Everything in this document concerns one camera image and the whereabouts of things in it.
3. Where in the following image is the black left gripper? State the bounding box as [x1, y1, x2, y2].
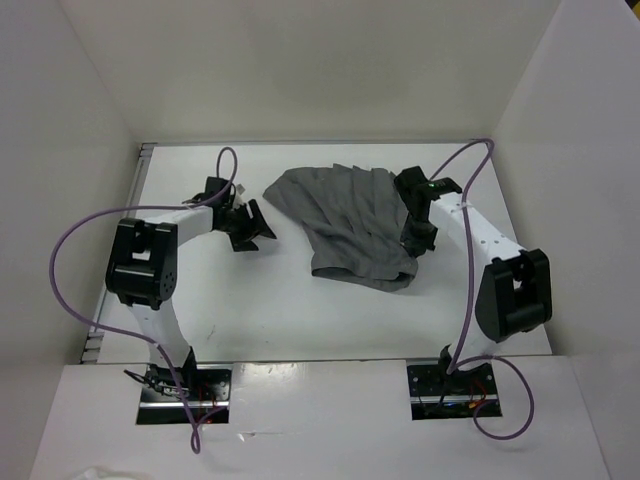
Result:
[217, 198, 275, 252]

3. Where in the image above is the grey pleated skirt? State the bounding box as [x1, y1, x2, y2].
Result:
[263, 164, 418, 292]

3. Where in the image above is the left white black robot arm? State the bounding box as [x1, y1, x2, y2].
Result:
[106, 200, 276, 400]

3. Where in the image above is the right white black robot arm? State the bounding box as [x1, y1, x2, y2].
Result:
[401, 188, 552, 393]

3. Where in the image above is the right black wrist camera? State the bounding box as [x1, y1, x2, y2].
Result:
[394, 166, 462, 210]

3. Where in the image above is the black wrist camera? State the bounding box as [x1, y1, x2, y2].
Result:
[394, 166, 462, 210]
[185, 176, 236, 206]

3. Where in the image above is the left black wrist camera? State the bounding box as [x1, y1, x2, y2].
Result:
[185, 176, 236, 206]

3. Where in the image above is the aluminium frame rail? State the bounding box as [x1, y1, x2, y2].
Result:
[80, 143, 155, 364]

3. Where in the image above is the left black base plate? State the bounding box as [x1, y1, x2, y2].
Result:
[125, 363, 232, 426]

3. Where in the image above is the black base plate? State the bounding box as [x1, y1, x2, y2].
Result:
[406, 361, 502, 421]
[125, 363, 232, 426]

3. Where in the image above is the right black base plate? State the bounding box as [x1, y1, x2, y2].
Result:
[406, 361, 502, 421]

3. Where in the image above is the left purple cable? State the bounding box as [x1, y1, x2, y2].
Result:
[48, 146, 238, 455]

